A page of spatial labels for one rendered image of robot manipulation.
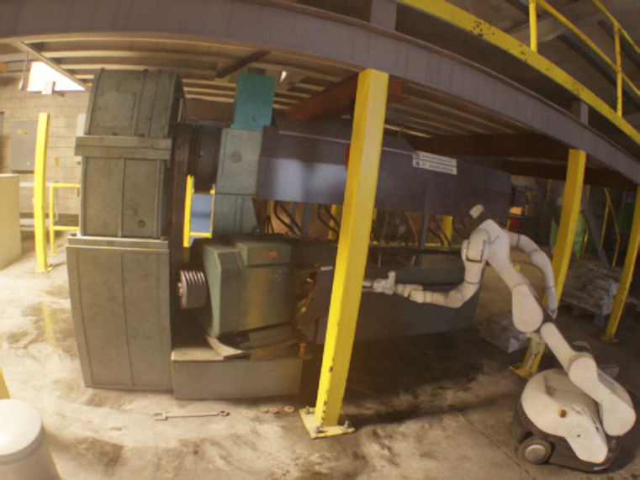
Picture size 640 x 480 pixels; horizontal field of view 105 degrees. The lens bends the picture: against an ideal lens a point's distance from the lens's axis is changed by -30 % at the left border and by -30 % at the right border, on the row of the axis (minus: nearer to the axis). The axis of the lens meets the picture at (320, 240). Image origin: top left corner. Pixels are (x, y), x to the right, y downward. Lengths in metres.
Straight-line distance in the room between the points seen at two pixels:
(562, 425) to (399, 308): 1.63
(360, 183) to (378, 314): 1.54
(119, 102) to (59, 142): 5.85
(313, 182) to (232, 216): 0.58
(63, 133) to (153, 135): 5.93
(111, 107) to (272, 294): 1.22
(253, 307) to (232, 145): 1.05
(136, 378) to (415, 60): 2.14
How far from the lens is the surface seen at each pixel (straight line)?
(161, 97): 1.79
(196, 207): 4.79
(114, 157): 1.77
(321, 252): 1.90
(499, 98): 2.00
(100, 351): 2.01
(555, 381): 2.16
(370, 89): 1.44
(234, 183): 2.25
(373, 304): 2.69
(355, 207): 1.39
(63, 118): 7.63
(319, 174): 2.33
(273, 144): 2.27
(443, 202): 2.88
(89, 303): 1.89
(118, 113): 1.79
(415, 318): 2.97
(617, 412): 2.05
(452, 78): 1.77
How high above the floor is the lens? 1.24
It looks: 11 degrees down
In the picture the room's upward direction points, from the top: 7 degrees clockwise
